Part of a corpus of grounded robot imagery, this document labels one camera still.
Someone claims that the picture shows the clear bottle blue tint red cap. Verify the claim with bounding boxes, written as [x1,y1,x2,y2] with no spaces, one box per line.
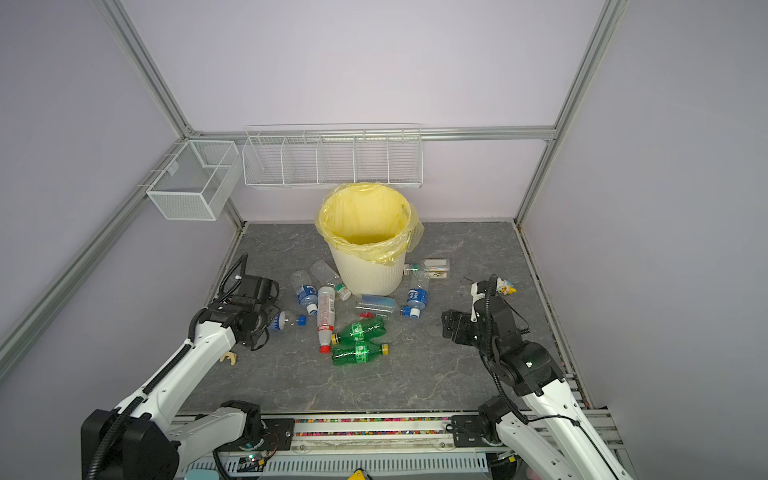
[355,294,402,317]

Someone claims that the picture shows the yellow plastic bin liner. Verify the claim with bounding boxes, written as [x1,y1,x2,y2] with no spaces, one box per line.
[315,183,424,265]

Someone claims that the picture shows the small clear green cap vial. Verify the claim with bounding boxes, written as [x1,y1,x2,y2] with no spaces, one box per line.
[403,263,419,276]

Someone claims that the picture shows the white bottle red cap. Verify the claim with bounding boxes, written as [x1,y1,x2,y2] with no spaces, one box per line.
[317,286,336,354]

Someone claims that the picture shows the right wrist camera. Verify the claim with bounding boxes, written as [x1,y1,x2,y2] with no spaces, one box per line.
[470,281,487,305]

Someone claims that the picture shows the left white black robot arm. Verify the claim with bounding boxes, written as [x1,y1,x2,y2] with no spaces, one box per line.
[80,254,280,479]

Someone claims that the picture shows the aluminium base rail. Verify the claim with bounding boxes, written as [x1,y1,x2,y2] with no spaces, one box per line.
[116,409,625,460]

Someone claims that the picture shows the small yellow white toy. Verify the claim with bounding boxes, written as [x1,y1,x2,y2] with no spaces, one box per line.
[496,278,517,296]

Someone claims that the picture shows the clear bottle green collar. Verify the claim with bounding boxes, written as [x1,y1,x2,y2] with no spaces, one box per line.
[310,260,352,301]

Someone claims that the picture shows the cream plastic waste bin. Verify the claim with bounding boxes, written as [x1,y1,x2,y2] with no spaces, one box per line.
[330,246,406,296]

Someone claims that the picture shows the blue label water bottle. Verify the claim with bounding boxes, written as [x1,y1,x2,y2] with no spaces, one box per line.
[402,272,429,319]

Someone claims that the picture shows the green soda bottle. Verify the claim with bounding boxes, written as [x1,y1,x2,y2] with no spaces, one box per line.
[331,341,390,366]
[331,316,386,345]

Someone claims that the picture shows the clear bottle blue label white cap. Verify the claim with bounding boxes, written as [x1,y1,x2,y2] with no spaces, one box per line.
[291,270,318,315]

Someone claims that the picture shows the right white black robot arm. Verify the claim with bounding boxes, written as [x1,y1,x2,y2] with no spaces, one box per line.
[441,275,631,479]

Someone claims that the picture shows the long white wire basket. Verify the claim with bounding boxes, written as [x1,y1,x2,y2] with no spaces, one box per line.
[242,123,424,188]

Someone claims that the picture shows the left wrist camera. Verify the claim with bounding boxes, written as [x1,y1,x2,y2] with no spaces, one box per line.
[235,275,280,304]

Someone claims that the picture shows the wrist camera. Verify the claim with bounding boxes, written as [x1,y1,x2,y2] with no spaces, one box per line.
[470,281,487,305]
[235,275,280,304]

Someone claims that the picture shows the white mesh box basket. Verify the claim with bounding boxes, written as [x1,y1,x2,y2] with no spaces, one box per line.
[147,140,243,221]

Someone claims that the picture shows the lower green soda bottle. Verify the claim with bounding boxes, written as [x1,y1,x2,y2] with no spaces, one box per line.
[331,341,390,366]

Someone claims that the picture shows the small clear plastic box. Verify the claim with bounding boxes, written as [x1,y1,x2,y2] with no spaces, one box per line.
[421,259,450,279]

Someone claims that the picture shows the upper green soda bottle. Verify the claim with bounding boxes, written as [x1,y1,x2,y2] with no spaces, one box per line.
[331,316,386,345]

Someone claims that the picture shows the beige toy figure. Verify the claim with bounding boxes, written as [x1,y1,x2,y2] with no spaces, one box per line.
[219,352,237,366]

